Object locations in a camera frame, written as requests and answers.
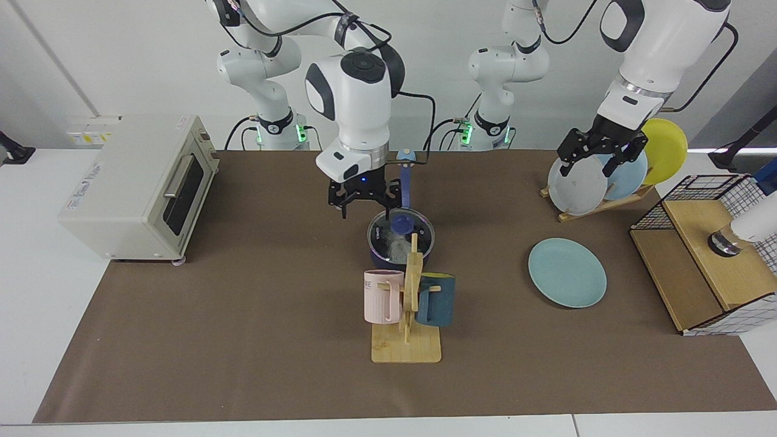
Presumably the glass lid blue knob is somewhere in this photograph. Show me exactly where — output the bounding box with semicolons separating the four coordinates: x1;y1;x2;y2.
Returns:
368;208;436;266

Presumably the white vermicelli bundle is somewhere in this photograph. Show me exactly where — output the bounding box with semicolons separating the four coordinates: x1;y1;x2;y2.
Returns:
381;235;416;265

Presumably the light blue plate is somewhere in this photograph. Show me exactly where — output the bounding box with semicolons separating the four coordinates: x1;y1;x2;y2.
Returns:
587;133;650;202

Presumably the grey plate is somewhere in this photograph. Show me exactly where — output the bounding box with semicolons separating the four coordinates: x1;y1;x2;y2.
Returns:
547;149;609;217

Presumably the wooden plate rack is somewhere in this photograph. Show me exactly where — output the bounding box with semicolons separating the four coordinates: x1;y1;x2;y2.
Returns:
540;181;657;223

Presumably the yellow plate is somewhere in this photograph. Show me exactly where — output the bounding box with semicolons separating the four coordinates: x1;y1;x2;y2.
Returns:
625;117;690;186

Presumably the pale green plate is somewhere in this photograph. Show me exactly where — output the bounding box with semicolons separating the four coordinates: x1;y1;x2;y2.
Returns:
527;237;608;310

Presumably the pink cup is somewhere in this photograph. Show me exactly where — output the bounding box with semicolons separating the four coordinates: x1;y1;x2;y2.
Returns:
363;269;406;325

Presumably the dark teal cup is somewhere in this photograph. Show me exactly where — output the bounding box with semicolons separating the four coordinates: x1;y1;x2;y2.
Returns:
415;272;456;328

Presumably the black stand foot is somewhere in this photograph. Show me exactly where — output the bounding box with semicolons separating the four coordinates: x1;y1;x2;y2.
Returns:
0;130;36;166
707;106;777;172

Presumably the brown table cloth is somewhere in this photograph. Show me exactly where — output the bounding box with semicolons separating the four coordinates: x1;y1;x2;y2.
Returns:
33;149;777;424

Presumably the blue box corner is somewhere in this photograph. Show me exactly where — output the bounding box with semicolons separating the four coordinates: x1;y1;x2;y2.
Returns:
754;158;777;197

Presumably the wooden cup stand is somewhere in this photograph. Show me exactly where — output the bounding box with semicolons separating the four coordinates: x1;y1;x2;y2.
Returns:
370;232;443;364

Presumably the pale toaster oven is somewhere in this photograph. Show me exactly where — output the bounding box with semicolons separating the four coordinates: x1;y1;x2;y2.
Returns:
57;114;220;266

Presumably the white power strip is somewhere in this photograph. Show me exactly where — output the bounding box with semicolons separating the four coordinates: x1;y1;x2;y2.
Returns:
65;115;122;147

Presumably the black pan blue handle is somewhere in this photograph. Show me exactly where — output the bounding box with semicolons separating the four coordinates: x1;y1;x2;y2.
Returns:
367;160;437;272

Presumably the black base cable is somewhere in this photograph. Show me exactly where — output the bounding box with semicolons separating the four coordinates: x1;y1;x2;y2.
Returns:
223;117;260;152
436;117;472;152

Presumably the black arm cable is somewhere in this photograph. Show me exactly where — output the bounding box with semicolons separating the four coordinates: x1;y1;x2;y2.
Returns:
531;0;740;115
233;0;437;166

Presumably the wire basket wooden floor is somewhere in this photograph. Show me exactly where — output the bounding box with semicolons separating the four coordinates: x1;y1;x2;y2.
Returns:
629;174;777;337

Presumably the white cylinder silver ring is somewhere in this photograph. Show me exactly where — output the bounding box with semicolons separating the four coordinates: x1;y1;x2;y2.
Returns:
707;206;777;259

